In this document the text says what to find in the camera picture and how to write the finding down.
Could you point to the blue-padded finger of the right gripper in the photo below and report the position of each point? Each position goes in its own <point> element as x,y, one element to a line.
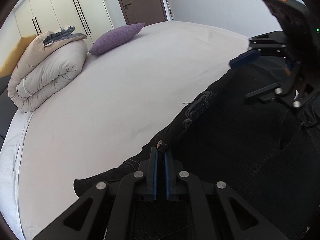
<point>244,59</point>

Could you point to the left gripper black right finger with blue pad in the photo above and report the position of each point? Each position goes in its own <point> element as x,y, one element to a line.
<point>218,212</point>

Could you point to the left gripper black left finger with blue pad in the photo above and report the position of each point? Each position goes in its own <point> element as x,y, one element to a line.
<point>103,211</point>

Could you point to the black jeans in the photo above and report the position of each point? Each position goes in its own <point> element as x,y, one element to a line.
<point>267,153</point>

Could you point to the white bed mattress sheet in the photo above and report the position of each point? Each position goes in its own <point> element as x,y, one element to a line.
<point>119,101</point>

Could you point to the brown door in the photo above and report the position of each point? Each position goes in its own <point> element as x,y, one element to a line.
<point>147,11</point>

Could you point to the purple cushion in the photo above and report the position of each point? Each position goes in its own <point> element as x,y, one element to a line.
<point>115,37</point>

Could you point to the grey upholstered headboard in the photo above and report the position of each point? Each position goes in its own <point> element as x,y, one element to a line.
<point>7,108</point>

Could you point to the rolled beige duvet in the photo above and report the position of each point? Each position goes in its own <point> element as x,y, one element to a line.
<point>50,62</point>

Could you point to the yellow cushion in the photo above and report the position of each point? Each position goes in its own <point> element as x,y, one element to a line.
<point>15,54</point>

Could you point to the cream wardrobe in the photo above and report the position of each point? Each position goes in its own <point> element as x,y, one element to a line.
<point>89,17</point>

